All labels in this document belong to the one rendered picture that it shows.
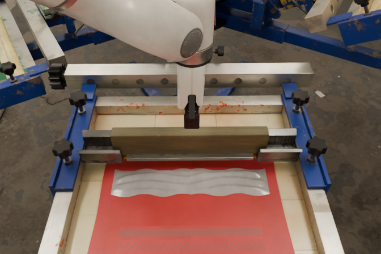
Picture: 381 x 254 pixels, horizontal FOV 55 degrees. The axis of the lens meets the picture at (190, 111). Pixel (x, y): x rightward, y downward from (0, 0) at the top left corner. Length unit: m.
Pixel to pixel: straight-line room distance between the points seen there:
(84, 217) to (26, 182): 1.38
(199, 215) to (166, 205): 0.08
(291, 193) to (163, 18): 0.54
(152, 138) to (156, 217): 0.17
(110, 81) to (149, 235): 0.45
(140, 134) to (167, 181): 0.13
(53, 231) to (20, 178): 1.44
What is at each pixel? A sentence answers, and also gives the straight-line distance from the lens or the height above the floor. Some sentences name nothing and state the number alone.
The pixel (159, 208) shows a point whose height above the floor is 0.96.
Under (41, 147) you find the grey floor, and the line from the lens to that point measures 2.34.
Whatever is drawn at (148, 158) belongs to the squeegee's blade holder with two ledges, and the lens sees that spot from 0.86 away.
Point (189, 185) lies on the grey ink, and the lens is 0.85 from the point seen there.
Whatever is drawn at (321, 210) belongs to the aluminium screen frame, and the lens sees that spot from 0.83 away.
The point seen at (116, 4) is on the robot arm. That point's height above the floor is 1.46.
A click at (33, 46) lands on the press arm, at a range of 1.42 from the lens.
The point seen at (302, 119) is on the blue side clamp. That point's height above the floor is 1.00.
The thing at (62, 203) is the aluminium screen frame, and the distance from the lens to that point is 0.84.
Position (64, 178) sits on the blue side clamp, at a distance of 0.86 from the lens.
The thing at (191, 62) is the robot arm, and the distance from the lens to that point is 0.64.
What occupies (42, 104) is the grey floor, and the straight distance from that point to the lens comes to 2.60.
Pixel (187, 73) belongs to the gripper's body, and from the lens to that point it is 0.64.
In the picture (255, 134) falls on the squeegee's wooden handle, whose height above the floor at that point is 1.06.
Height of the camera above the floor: 1.67
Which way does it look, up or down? 45 degrees down
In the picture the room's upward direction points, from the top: straight up
